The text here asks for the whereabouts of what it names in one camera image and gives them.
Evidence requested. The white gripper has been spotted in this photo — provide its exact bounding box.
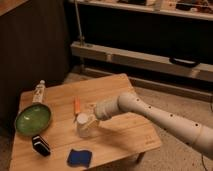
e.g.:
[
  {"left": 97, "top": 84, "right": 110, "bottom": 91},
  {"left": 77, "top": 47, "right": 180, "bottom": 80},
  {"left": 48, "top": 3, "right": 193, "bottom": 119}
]
[{"left": 86, "top": 98, "right": 120, "bottom": 130}]

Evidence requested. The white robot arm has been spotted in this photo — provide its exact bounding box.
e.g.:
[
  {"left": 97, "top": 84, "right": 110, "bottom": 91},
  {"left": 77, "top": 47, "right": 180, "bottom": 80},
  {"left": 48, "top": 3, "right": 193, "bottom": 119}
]
[{"left": 93, "top": 92, "right": 213, "bottom": 160}]

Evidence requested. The black whiteboard eraser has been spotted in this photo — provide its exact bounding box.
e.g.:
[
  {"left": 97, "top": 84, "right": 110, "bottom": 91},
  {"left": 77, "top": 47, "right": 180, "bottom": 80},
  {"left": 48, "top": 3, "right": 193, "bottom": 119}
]
[{"left": 32, "top": 135, "right": 51, "bottom": 156}]

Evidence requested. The orange screwdriver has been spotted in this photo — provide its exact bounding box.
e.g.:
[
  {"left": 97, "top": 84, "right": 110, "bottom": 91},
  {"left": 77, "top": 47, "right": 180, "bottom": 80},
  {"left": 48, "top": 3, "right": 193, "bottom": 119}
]
[{"left": 73, "top": 97, "right": 81, "bottom": 123}]

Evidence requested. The wooden table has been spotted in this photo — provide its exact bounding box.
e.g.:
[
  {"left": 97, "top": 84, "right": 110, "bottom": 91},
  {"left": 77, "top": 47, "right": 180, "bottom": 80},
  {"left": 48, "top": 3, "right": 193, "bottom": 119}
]
[{"left": 9, "top": 74, "right": 161, "bottom": 171}]

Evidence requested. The blue sponge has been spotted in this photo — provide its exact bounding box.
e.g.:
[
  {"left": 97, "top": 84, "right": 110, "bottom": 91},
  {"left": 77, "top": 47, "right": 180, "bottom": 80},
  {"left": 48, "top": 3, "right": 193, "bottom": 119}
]
[{"left": 67, "top": 149, "right": 92, "bottom": 168}]

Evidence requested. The green bowl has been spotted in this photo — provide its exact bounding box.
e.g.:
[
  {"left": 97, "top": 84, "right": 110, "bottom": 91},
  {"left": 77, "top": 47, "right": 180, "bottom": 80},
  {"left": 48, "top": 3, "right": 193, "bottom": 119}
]
[{"left": 14, "top": 103, "right": 51, "bottom": 136}]

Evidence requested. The white plastic bottle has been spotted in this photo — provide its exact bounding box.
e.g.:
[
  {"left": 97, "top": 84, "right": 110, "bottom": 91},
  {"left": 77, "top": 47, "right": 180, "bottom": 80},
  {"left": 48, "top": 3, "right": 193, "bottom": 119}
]
[{"left": 32, "top": 80, "right": 46, "bottom": 103}]

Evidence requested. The metal pole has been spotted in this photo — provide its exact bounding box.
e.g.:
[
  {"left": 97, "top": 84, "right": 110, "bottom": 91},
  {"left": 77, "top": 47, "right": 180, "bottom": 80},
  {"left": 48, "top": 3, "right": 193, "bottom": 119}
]
[{"left": 74, "top": 0, "right": 84, "bottom": 46}]

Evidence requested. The metal shelf rail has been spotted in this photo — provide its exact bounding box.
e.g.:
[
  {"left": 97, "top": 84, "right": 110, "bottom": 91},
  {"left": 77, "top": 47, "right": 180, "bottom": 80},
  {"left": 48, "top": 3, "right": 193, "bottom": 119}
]
[{"left": 71, "top": 42, "right": 213, "bottom": 82}]

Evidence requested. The black handle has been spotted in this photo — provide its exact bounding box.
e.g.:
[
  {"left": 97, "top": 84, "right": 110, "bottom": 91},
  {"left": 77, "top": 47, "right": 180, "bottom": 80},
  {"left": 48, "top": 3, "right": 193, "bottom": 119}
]
[{"left": 169, "top": 58, "right": 200, "bottom": 68}]

